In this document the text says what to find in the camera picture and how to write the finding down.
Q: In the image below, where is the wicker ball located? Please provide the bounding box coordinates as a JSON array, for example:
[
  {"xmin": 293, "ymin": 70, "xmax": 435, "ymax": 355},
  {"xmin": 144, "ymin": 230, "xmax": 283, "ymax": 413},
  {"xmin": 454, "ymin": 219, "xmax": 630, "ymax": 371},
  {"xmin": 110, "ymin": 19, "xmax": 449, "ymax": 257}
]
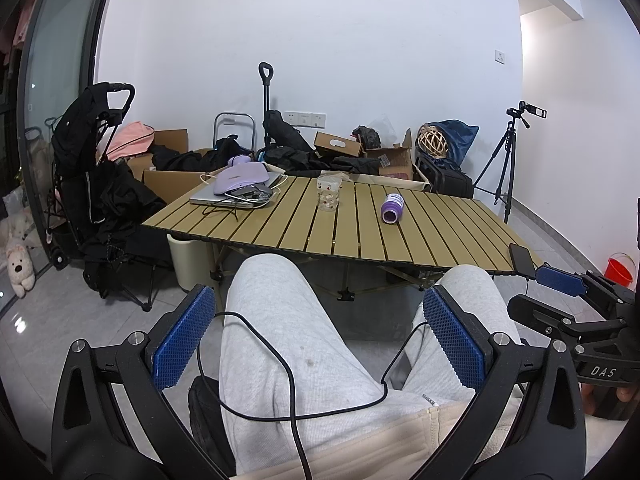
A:
[{"xmin": 417, "ymin": 126, "xmax": 448, "ymax": 160}]

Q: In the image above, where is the person's leg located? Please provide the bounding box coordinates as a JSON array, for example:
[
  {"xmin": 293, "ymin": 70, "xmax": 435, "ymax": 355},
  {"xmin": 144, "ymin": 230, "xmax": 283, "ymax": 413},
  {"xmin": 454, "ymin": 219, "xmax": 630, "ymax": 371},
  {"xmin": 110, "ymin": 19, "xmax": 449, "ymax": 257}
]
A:
[
  {"xmin": 400, "ymin": 266, "xmax": 522, "ymax": 402},
  {"xmin": 219, "ymin": 253, "xmax": 431, "ymax": 477}
]

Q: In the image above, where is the white plush toy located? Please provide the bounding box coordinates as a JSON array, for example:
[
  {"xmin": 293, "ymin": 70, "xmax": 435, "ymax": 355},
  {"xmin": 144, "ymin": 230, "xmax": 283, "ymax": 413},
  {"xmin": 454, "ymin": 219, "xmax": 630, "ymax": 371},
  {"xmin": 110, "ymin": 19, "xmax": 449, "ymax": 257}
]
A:
[{"xmin": 4, "ymin": 236, "xmax": 37, "ymax": 299}]

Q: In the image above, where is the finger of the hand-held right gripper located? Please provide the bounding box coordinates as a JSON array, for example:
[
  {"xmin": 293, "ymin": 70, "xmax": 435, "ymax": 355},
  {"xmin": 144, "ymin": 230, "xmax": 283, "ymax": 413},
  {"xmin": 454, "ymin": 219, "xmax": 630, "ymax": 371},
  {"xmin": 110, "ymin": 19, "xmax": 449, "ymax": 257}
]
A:
[
  {"xmin": 506, "ymin": 295, "xmax": 627, "ymax": 347},
  {"xmin": 534, "ymin": 265, "xmax": 640, "ymax": 312}
]

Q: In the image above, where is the lilac pouch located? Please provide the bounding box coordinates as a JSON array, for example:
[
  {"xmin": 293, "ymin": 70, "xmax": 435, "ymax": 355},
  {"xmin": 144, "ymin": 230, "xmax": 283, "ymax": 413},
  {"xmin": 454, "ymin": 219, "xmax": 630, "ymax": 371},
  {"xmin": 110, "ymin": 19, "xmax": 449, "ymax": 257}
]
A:
[{"xmin": 212, "ymin": 156, "xmax": 271, "ymax": 197}]

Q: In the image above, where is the blue bag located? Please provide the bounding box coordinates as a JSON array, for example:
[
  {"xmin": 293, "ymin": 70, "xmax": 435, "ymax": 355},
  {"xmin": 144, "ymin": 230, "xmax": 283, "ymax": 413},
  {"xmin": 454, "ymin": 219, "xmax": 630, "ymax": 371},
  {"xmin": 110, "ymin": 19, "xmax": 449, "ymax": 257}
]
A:
[{"xmin": 429, "ymin": 119, "xmax": 480, "ymax": 167}]

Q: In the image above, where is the printed glass cup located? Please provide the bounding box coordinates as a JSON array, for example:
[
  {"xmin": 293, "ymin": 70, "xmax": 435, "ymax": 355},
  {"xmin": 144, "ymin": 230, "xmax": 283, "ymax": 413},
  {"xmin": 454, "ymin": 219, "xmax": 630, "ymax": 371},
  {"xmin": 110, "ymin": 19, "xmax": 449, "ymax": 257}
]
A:
[{"xmin": 316, "ymin": 175, "xmax": 344, "ymax": 212}]

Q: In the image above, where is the wall power outlet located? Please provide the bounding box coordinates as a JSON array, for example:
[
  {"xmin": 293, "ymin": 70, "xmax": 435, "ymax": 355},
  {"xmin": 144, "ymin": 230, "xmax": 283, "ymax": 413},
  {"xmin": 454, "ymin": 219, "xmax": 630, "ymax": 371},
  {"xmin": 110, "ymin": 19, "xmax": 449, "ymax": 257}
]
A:
[{"xmin": 284, "ymin": 110, "xmax": 327, "ymax": 129}]

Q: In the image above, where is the black folding chair with clothes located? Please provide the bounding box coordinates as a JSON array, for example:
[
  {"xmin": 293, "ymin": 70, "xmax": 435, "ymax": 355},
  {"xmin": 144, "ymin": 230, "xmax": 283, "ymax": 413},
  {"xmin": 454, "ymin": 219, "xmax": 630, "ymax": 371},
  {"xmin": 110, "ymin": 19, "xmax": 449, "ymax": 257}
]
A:
[{"xmin": 81, "ymin": 159, "xmax": 175, "ymax": 312}]

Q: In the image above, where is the sliding glass door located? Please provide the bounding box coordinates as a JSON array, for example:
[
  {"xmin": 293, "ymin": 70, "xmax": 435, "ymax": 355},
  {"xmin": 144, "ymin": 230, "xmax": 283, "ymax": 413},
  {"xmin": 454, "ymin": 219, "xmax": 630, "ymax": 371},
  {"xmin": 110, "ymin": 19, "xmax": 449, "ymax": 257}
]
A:
[{"xmin": 0, "ymin": 0, "xmax": 126, "ymax": 291}]

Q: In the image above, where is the slatted folding table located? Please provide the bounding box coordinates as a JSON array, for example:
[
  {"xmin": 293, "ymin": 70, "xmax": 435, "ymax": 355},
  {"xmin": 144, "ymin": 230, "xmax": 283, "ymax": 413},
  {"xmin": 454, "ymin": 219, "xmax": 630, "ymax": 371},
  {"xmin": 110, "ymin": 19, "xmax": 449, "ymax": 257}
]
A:
[{"xmin": 141, "ymin": 172, "xmax": 544, "ymax": 302}]

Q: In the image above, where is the black stroller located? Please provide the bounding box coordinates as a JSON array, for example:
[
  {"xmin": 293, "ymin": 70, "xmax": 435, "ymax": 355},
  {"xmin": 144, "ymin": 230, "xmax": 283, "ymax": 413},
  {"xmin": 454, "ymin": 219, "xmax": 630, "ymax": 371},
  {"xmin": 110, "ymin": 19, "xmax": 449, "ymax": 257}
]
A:
[{"xmin": 46, "ymin": 82, "xmax": 136, "ymax": 267}]

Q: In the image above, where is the white bin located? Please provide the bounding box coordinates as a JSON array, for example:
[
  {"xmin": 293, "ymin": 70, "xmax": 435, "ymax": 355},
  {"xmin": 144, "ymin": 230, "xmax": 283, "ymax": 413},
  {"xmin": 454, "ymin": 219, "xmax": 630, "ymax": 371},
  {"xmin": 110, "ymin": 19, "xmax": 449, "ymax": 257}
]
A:
[{"xmin": 167, "ymin": 233, "xmax": 222, "ymax": 289}]

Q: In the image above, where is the silver laptop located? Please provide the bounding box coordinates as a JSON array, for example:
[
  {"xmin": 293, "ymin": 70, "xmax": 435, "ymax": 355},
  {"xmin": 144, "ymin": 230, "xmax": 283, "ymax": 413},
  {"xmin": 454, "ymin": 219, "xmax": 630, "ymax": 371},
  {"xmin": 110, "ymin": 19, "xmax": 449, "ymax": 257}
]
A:
[{"xmin": 189, "ymin": 170, "xmax": 287, "ymax": 210}]

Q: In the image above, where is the person's right leg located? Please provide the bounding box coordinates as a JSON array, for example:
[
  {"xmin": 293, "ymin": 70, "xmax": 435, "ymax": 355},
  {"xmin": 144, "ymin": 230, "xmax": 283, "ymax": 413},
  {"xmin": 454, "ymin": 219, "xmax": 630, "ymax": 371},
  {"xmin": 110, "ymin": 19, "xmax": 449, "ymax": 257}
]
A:
[{"xmin": 400, "ymin": 266, "xmax": 522, "ymax": 402}]

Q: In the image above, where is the cardboard box with handle slot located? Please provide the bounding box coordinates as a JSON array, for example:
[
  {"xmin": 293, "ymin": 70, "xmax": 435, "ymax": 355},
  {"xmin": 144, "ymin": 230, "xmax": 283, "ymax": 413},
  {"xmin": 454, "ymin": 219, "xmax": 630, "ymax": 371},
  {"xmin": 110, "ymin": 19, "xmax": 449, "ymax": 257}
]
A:
[{"xmin": 313, "ymin": 131, "xmax": 363, "ymax": 159}]

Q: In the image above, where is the black smartphone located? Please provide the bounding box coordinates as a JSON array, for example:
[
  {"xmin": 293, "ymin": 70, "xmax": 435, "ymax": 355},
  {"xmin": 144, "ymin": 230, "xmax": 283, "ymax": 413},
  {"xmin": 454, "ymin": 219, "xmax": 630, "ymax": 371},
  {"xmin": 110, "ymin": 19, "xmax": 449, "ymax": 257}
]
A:
[{"xmin": 508, "ymin": 243, "xmax": 537, "ymax": 278}]

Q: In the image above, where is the black cable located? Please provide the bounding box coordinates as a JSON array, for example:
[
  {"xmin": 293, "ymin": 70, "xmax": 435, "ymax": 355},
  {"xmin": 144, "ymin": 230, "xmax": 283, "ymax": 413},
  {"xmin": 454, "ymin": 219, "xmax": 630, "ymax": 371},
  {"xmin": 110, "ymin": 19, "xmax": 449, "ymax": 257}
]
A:
[{"xmin": 196, "ymin": 311, "xmax": 437, "ymax": 480}]

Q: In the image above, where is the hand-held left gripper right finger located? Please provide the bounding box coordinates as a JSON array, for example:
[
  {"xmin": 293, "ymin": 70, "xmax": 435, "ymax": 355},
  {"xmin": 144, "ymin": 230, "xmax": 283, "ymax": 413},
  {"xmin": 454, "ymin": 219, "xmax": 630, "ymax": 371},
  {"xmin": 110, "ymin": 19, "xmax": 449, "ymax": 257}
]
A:
[{"xmin": 415, "ymin": 284, "xmax": 587, "ymax": 480}]

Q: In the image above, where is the white cable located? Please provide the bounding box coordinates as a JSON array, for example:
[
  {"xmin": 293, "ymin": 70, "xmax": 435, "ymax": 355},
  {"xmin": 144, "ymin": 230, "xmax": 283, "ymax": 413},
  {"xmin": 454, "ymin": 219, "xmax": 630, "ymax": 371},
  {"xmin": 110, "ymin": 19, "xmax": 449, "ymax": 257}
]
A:
[{"xmin": 199, "ymin": 172, "xmax": 290, "ymax": 221}]

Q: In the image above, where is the black tripod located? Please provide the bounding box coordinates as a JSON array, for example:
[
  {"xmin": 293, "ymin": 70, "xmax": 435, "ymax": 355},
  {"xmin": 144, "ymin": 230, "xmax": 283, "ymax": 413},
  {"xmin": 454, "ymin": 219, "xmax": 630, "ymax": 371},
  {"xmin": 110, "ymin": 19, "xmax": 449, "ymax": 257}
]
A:
[{"xmin": 472, "ymin": 116, "xmax": 520, "ymax": 225}]

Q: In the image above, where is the black trolley with handle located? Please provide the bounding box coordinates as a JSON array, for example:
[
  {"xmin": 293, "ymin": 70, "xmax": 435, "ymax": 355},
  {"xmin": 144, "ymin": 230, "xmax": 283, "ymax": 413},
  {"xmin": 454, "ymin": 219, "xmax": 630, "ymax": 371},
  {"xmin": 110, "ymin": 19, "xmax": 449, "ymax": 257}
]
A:
[{"xmin": 257, "ymin": 62, "xmax": 315, "ymax": 153}]

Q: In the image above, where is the black pouch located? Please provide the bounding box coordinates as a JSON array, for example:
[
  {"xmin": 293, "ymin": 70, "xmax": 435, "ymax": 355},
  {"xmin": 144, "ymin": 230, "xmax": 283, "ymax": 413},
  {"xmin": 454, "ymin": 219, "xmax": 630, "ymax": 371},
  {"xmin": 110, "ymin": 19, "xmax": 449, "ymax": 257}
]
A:
[{"xmin": 188, "ymin": 375, "xmax": 237, "ymax": 477}]

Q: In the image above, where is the purple bottle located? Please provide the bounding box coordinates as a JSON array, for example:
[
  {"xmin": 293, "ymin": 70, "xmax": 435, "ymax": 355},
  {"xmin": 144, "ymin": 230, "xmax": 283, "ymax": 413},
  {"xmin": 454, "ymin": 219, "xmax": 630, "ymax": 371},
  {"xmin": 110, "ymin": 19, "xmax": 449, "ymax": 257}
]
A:
[{"xmin": 381, "ymin": 192, "xmax": 405, "ymax": 224}]

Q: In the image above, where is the large cardboard box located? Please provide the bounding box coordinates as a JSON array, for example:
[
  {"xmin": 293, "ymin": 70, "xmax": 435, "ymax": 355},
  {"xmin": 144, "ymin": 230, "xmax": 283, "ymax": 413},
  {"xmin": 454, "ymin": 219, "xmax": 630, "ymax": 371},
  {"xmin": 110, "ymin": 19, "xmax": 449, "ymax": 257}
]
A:
[{"xmin": 127, "ymin": 129, "xmax": 226, "ymax": 202}]

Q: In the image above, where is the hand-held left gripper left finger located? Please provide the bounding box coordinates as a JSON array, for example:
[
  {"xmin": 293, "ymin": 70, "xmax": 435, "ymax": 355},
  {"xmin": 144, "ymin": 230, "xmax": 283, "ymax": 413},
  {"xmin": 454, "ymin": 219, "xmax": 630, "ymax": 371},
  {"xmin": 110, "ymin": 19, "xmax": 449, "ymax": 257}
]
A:
[{"xmin": 50, "ymin": 284, "xmax": 236, "ymax": 480}]

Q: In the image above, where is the pink bag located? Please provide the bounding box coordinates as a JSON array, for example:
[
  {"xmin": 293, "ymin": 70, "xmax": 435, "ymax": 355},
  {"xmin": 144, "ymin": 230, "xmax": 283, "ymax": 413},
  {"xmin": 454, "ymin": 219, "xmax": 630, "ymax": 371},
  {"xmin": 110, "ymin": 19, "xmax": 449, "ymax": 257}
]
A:
[{"xmin": 100, "ymin": 121, "xmax": 157, "ymax": 162}]

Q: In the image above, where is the cream jacket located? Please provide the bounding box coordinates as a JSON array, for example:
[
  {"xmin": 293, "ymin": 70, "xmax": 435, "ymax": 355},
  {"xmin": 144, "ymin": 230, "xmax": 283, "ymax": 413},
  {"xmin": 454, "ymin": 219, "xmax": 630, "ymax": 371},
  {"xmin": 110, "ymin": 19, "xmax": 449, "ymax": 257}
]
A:
[{"xmin": 235, "ymin": 392, "xmax": 640, "ymax": 480}]

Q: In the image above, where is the grey metal chair frame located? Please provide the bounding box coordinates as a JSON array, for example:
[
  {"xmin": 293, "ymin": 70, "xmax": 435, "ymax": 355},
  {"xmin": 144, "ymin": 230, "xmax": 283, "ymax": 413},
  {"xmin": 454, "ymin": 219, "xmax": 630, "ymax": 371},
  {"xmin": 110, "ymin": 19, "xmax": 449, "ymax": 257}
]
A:
[{"xmin": 212, "ymin": 112, "xmax": 259, "ymax": 153}]

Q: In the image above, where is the red bucket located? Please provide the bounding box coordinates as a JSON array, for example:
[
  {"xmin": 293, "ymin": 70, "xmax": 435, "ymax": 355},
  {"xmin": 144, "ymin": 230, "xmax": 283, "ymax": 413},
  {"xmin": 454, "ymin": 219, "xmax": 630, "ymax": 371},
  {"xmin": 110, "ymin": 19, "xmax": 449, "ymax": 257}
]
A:
[{"xmin": 603, "ymin": 252, "xmax": 637, "ymax": 285}]

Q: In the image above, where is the open cardboard box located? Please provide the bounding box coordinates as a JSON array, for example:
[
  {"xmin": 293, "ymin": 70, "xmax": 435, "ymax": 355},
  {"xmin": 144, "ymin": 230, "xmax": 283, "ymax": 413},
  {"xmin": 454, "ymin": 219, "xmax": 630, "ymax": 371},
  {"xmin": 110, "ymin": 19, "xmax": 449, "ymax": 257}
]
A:
[{"xmin": 361, "ymin": 129, "xmax": 417, "ymax": 182}]

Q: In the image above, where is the person's left leg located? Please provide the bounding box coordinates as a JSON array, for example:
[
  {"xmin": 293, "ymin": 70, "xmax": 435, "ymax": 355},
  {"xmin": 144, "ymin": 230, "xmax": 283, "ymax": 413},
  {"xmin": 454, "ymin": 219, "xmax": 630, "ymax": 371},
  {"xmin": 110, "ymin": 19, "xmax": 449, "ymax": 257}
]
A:
[{"xmin": 219, "ymin": 253, "xmax": 431, "ymax": 477}]

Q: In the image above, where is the black bag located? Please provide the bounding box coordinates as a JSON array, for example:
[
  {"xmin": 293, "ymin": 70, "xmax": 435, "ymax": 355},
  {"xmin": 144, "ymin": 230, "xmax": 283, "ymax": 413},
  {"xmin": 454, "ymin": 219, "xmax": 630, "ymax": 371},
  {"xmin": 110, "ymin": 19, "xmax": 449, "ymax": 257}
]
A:
[{"xmin": 414, "ymin": 154, "xmax": 475, "ymax": 199}]

